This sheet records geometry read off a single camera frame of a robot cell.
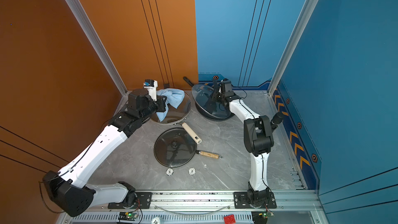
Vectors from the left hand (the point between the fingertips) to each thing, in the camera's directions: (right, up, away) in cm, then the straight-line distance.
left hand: (166, 94), depth 75 cm
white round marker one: (+12, -41, +8) cm, 43 cm away
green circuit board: (-16, -56, -4) cm, 59 cm away
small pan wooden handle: (+1, -30, +14) cm, 33 cm away
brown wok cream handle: (+9, -19, +13) cm, 25 cm away
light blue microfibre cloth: (+4, -1, +1) cm, 4 cm away
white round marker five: (0, -41, +8) cm, 42 cm away
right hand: (+25, +3, +24) cm, 35 cm away
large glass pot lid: (0, -12, +22) cm, 25 cm away
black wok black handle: (+17, +1, +34) cm, 38 cm away
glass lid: (+1, -30, +14) cm, 33 cm away
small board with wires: (+47, -54, -6) cm, 72 cm away
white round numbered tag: (-1, -53, -11) cm, 54 cm away
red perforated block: (+30, -56, -7) cm, 63 cm away
